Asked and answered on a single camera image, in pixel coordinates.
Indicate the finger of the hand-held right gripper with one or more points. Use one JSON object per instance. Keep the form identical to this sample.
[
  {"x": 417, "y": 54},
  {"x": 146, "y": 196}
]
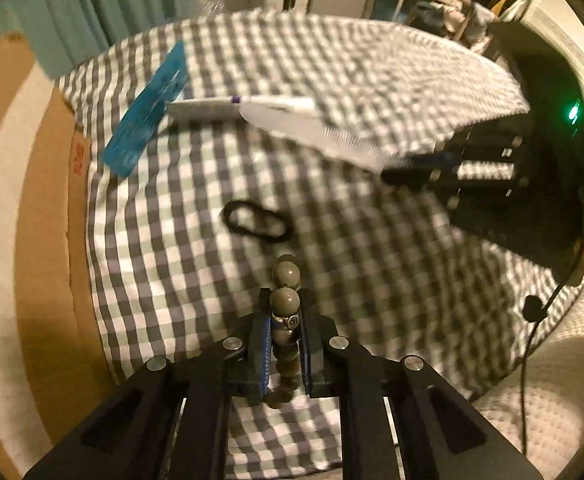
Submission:
[
  {"x": 482, "y": 195},
  {"x": 472, "y": 147}
]

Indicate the large clear water bottle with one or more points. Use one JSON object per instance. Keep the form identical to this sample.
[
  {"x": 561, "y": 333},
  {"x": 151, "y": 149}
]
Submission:
[{"x": 206, "y": 2}]

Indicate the white pen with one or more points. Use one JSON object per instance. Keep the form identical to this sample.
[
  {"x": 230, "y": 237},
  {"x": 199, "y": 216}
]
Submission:
[{"x": 207, "y": 108}]

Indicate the brown cardboard box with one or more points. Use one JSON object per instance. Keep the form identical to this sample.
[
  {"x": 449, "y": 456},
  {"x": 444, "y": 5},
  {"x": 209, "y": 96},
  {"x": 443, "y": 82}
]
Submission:
[{"x": 2, "y": 160}]

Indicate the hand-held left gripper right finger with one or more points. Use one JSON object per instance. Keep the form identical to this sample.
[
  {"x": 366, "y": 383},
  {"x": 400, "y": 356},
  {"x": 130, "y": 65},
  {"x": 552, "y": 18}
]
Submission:
[{"x": 306, "y": 355}]

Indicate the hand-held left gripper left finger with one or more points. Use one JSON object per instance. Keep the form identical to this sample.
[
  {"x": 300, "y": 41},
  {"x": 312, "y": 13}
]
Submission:
[{"x": 267, "y": 355}]

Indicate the black oval loop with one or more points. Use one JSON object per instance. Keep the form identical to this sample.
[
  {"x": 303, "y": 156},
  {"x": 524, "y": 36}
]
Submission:
[{"x": 228, "y": 217}]

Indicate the white louvered wardrobe door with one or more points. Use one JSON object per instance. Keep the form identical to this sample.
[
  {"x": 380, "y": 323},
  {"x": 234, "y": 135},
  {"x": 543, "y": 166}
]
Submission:
[{"x": 567, "y": 35}]

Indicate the wooden chair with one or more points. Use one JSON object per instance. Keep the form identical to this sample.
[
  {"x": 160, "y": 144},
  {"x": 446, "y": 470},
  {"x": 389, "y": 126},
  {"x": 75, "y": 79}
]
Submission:
[{"x": 474, "y": 27}]

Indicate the blue packet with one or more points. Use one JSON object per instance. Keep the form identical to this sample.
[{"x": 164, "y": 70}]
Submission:
[{"x": 142, "y": 115}]

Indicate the green curtain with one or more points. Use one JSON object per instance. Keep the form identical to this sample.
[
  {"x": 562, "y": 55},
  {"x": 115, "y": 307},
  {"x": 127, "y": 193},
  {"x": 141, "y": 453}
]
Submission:
[{"x": 97, "y": 5}]

